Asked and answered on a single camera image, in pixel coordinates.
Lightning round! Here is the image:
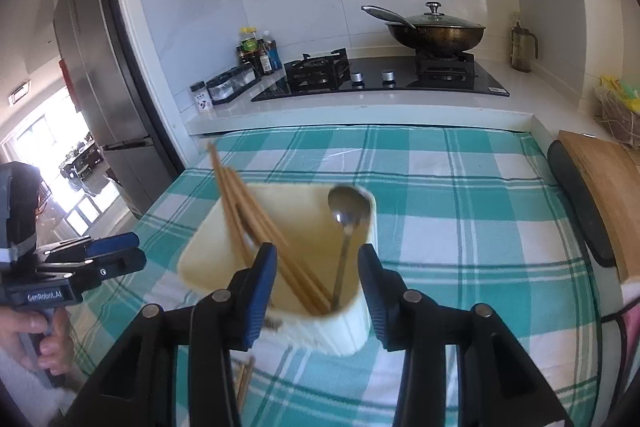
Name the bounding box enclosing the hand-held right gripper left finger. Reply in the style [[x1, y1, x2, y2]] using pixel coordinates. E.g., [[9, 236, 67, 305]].
[[75, 242, 279, 427]]

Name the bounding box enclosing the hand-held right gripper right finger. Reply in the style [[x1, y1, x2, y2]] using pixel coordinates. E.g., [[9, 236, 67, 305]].
[[357, 243, 573, 427]]

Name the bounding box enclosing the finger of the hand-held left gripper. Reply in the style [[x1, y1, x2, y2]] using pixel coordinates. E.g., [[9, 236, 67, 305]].
[[65, 251, 147, 293], [37, 232, 140, 259]]

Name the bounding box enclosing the white ribbed utensil holder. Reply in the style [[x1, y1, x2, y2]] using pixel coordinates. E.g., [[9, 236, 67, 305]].
[[177, 183, 378, 356]]

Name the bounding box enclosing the long metal spoon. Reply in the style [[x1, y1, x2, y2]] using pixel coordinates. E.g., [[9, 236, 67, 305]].
[[327, 185, 372, 310]]

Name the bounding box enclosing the person's left hand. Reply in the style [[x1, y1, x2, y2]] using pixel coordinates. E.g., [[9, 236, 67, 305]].
[[0, 304, 76, 375]]

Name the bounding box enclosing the green checked tablecloth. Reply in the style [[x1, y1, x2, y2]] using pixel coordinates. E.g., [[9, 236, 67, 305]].
[[65, 124, 626, 427]]

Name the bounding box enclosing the steel refrigerator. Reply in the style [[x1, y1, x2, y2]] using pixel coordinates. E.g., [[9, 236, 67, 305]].
[[52, 0, 186, 218]]

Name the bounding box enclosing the red paper decoration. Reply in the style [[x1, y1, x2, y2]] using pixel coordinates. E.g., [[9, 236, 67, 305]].
[[59, 58, 84, 114]]

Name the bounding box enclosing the small white spice jar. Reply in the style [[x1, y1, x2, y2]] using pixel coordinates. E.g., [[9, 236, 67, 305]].
[[190, 81, 214, 112]]

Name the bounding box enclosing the clear seasoning box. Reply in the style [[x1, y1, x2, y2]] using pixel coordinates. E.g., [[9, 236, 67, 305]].
[[206, 67, 259, 104]]

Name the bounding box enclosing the black gas stove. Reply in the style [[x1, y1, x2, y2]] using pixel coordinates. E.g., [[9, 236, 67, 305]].
[[250, 48, 511, 102]]

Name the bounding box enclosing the black curved pad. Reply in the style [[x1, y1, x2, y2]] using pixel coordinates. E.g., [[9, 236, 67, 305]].
[[547, 140, 616, 268]]

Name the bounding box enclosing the dark sauce bottle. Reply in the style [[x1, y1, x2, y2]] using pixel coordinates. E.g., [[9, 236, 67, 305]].
[[252, 38, 273, 76]]

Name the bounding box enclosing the yellow capped sauce bottle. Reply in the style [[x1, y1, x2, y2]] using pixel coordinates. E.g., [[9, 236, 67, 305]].
[[236, 26, 259, 68]]

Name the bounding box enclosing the blue bottle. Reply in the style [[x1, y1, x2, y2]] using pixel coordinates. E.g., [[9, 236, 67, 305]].
[[262, 31, 282, 72]]

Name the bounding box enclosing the pink cloth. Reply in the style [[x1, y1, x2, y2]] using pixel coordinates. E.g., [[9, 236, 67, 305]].
[[619, 299, 640, 360]]

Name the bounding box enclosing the wooden cutting board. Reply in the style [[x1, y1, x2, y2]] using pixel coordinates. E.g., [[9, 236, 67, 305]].
[[557, 130, 640, 283]]

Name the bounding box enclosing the dark frying pan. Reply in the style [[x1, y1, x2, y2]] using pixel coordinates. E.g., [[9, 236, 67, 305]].
[[361, 4, 487, 52]]

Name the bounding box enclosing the glass pan lid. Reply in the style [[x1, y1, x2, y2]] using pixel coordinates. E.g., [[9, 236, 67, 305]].
[[387, 1, 486, 30]]

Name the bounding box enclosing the yellow plastic bag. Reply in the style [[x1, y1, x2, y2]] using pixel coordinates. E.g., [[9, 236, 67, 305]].
[[600, 76, 640, 105]]

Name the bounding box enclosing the glass jug with dark handle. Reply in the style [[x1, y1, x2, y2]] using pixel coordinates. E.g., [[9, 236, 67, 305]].
[[510, 12, 539, 72]]

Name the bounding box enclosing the wire basket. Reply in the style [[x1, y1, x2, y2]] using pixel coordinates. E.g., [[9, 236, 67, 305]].
[[595, 84, 640, 150]]

